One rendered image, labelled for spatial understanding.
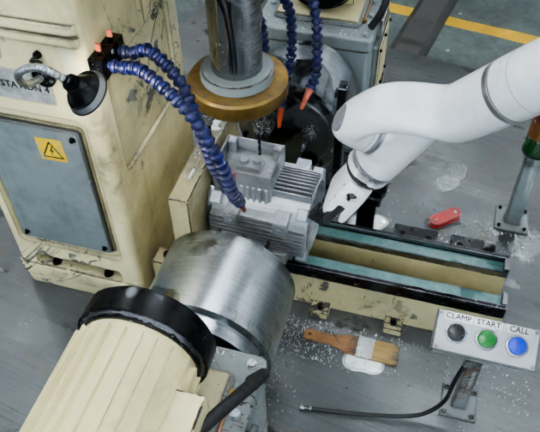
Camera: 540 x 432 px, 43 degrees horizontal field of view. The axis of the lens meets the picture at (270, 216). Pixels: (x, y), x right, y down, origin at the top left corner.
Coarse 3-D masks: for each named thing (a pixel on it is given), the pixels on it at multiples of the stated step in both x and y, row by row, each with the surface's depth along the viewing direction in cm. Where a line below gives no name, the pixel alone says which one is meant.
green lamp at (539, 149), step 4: (528, 136) 149; (528, 140) 150; (532, 140) 148; (524, 144) 152; (528, 144) 150; (532, 144) 149; (536, 144) 148; (524, 148) 152; (528, 148) 150; (532, 148) 150; (536, 148) 149; (528, 152) 151; (532, 152) 150; (536, 152) 150; (532, 156) 151; (536, 156) 150
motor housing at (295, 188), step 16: (288, 176) 138; (304, 176) 138; (320, 176) 139; (288, 192) 136; (304, 192) 135; (320, 192) 148; (224, 208) 139; (256, 208) 137; (272, 208) 137; (288, 208) 136; (304, 208) 135; (224, 224) 139; (240, 224) 138; (256, 224) 137; (304, 224) 135; (256, 240) 140; (272, 240) 138; (288, 240) 137; (304, 240) 137
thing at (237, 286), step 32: (192, 256) 118; (224, 256) 117; (256, 256) 119; (160, 288) 115; (192, 288) 112; (224, 288) 113; (256, 288) 115; (288, 288) 123; (224, 320) 110; (256, 320) 113; (256, 352) 113
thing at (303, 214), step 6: (318, 168) 141; (324, 174) 143; (216, 192) 137; (210, 198) 138; (216, 198) 137; (222, 198) 138; (300, 210) 134; (306, 210) 133; (300, 216) 134; (306, 216) 133; (306, 222) 134; (300, 258) 142; (306, 258) 143
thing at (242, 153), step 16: (224, 144) 139; (240, 144) 141; (256, 144) 140; (272, 144) 138; (240, 160) 137; (256, 160) 137; (272, 160) 140; (240, 176) 134; (256, 176) 132; (272, 176) 133; (256, 192) 136; (272, 192) 136
